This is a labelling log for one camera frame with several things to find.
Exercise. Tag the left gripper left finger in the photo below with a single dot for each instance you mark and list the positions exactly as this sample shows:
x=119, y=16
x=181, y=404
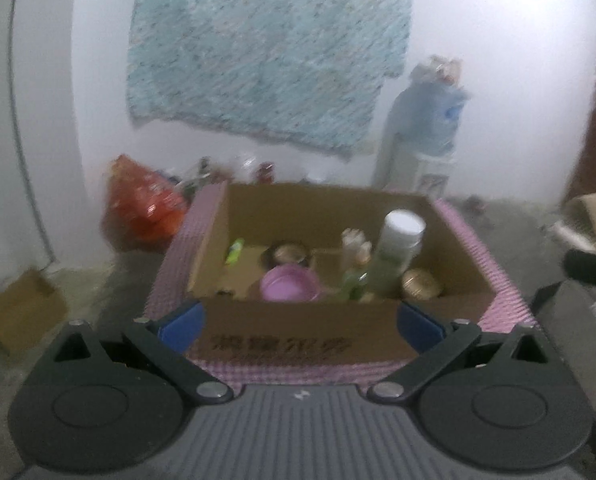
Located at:
x=179, y=329

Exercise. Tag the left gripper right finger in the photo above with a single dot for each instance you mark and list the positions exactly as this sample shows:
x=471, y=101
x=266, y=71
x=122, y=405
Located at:
x=418, y=328

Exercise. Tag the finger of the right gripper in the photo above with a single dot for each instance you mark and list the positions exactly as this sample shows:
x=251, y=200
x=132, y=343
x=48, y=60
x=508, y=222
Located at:
x=580, y=266

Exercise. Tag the gold lid jar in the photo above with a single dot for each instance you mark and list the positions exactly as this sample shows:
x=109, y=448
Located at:
x=420, y=284

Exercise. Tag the green glue stick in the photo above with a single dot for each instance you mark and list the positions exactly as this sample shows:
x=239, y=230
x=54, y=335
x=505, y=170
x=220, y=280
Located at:
x=234, y=252

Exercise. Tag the white cylindrical bottle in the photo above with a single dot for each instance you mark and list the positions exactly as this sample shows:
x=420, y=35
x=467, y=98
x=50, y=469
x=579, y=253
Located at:
x=399, y=243

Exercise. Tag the green dropper bottle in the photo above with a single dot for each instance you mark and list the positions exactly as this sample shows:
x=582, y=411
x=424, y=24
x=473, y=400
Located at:
x=355, y=259

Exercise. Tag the pink round lid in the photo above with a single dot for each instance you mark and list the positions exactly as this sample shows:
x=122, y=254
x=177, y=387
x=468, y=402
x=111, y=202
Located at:
x=290, y=283

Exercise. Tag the black tape roll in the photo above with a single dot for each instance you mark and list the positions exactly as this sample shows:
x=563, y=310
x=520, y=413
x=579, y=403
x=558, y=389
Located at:
x=283, y=253

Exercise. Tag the beige jacket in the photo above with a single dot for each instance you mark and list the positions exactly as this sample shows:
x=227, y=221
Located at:
x=580, y=214

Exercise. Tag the purple checkered tablecloth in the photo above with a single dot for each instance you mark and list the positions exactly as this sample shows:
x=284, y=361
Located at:
x=171, y=289

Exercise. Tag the brown cardboard box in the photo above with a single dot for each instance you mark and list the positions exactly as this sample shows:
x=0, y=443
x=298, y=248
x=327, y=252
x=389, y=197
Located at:
x=241, y=327

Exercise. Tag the red gift bag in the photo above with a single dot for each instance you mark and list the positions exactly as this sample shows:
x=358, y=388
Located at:
x=143, y=210

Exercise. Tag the small cardboard box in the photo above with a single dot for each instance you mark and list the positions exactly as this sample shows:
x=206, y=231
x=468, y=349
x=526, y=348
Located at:
x=30, y=307

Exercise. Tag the cluttered bottles on floor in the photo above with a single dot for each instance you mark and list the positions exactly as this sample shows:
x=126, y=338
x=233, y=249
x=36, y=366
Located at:
x=244, y=167

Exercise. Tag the water dispenser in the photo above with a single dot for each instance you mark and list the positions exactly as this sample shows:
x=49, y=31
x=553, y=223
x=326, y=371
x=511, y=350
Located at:
x=418, y=149

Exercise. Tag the blue floral cloth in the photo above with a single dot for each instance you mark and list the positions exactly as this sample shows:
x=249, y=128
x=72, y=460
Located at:
x=306, y=72

